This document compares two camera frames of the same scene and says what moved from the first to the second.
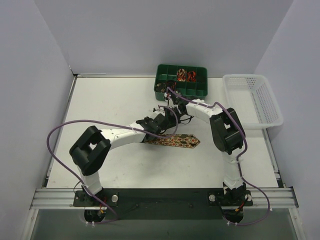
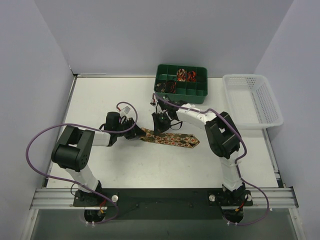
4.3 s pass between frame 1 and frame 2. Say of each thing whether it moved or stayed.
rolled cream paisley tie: stayed
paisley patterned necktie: stayed
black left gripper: moved
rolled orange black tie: stayed
